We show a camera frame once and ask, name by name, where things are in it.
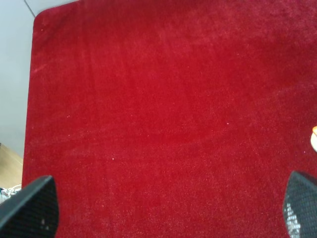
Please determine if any red velvet table cloth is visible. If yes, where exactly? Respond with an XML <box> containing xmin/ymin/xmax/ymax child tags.
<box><xmin>22</xmin><ymin>0</ymin><xmax>317</xmax><ymax>238</ymax></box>

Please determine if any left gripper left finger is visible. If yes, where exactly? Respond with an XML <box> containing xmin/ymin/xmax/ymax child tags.
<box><xmin>0</xmin><ymin>176</ymin><xmax>59</xmax><ymax>238</ymax></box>

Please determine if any white mushroom toy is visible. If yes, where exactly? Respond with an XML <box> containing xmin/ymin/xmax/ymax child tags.
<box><xmin>311</xmin><ymin>126</ymin><xmax>317</xmax><ymax>152</ymax></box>

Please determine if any white cable on floor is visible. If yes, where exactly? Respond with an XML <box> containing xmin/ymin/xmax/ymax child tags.
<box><xmin>0</xmin><ymin>184</ymin><xmax>22</xmax><ymax>199</ymax></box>

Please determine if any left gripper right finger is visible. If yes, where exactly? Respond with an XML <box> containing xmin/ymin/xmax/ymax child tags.
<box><xmin>283</xmin><ymin>171</ymin><xmax>317</xmax><ymax>238</ymax></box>

